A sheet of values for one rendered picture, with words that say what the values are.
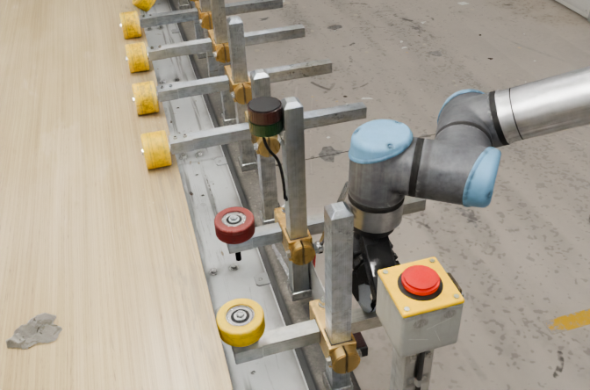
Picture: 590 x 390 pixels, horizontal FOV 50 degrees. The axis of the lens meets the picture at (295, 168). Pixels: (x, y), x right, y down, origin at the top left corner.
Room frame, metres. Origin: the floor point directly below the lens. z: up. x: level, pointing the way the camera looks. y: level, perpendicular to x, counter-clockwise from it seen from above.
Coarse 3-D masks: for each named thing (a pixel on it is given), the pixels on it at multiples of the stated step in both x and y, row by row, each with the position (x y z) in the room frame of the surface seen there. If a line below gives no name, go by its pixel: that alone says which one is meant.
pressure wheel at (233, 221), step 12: (216, 216) 0.99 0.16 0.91; (228, 216) 0.99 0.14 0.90; (240, 216) 0.99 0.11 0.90; (252, 216) 0.99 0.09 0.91; (216, 228) 0.96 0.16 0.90; (228, 228) 0.95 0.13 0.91; (240, 228) 0.95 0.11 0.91; (252, 228) 0.97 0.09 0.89; (228, 240) 0.94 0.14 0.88; (240, 240) 0.95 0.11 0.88; (240, 252) 0.98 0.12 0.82
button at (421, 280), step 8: (408, 272) 0.49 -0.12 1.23; (416, 272) 0.49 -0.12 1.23; (424, 272) 0.49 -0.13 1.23; (432, 272) 0.49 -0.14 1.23; (408, 280) 0.48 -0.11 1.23; (416, 280) 0.48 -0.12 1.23; (424, 280) 0.48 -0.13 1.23; (432, 280) 0.47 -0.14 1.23; (408, 288) 0.47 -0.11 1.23; (416, 288) 0.47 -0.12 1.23; (424, 288) 0.46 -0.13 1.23; (432, 288) 0.47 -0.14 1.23
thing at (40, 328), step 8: (32, 320) 0.74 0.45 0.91; (40, 320) 0.74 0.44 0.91; (48, 320) 0.74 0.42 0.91; (24, 328) 0.71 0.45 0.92; (32, 328) 0.72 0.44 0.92; (40, 328) 0.71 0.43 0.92; (48, 328) 0.71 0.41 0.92; (56, 328) 0.72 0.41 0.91; (16, 336) 0.70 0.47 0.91; (24, 336) 0.71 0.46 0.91; (32, 336) 0.70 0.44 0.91; (40, 336) 0.70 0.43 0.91; (48, 336) 0.70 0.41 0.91; (56, 336) 0.71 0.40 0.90; (8, 344) 0.69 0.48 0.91; (16, 344) 0.69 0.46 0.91; (24, 344) 0.69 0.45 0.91; (32, 344) 0.69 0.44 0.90
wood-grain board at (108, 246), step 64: (0, 0) 2.30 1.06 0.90; (64, 0) 2.27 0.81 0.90; (128, 0) 2.24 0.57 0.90; (0, 64) 1.76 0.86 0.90; (64, 64) 1.74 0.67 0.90; (0, 128) 1.38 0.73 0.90; (64, 128) 1.37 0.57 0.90; (128, 128) 1.36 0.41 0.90; (0, 192) 1.11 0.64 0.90; (64, 192) 1.10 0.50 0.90; (128, 192) 1.09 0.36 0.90; (0, 256) 0.91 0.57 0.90; (64, 256) 0.90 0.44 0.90; (128, 256) 0.89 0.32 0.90; (192, 256) 0.88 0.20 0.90; (0, 320) 0.75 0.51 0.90; (64, 320) 0.74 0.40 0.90; (128, 320) 0.74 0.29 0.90; (192, 320) 0.73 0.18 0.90; (0, 384) 0.62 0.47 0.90; (64, 384) 0.61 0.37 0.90; (128, 384) 0.61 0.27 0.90; (192, 384) 0.60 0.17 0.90
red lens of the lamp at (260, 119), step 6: (252, 114) 0.94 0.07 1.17; (258, 114) 0.93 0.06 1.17; (264, 114) 0.93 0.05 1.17; (270, 114) 0.93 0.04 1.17; (276, 114) 0.94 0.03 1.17; (282, 114) 0.96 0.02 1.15; (252, 120) 0.94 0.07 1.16; (258, 120) 0.93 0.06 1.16; (264, 120) 0.93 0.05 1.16; (270, 120) 0.93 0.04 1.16; (276, 120) 0.94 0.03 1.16
